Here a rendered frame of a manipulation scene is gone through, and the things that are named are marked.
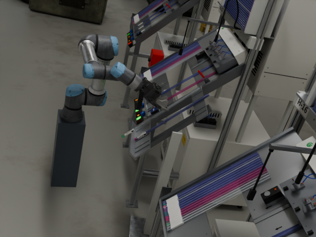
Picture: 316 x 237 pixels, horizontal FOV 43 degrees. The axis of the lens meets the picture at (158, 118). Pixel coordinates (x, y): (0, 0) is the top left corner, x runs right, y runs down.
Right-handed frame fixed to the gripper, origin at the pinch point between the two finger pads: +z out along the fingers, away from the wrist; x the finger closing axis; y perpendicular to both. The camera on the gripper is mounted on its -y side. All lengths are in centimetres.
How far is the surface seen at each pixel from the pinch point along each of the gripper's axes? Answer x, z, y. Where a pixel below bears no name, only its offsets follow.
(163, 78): 81, 14, -14
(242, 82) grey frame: 39, 40, 28
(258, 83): 45, 51, 33
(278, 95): 46, 68, 36
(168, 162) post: 7.9, 28.0, -30.3
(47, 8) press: 418, -88, -150
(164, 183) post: 8, 36, -44
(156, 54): 140, 13, -21
